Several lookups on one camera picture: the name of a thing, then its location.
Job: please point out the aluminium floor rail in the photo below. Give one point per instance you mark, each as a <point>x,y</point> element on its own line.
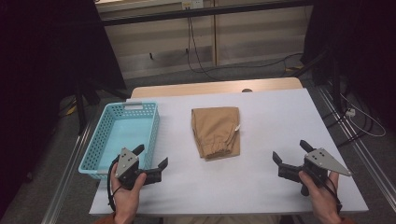
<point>62,183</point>
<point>358,149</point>

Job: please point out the white wall socket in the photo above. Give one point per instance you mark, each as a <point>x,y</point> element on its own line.
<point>192,4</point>

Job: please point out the white plug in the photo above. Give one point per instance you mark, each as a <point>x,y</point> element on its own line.
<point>350,112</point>

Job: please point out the person's right hand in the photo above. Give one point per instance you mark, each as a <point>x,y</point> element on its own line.
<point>323,202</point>

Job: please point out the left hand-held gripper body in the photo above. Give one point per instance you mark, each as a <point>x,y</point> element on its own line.
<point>126,161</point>

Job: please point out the black tripod stand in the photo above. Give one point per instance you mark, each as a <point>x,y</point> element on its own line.
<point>80,105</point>

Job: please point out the black curtain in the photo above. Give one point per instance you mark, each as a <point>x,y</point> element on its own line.
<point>46,46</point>
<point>367,37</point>

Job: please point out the person's left hand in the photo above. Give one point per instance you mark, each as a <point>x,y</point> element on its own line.
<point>126,202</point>

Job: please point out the white table sheet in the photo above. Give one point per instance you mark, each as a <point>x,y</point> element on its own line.
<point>271,124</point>

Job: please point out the person's lap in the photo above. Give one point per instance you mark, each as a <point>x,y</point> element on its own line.
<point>218,220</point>

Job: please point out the tan pants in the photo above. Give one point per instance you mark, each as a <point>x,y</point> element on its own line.
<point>214,130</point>

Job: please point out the light blue perforated plastic basket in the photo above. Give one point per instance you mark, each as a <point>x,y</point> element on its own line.
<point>124,133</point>

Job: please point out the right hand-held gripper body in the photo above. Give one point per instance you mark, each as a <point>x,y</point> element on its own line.
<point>323,160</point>

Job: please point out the black horizontal bar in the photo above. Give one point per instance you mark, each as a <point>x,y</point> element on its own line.
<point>202,12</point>

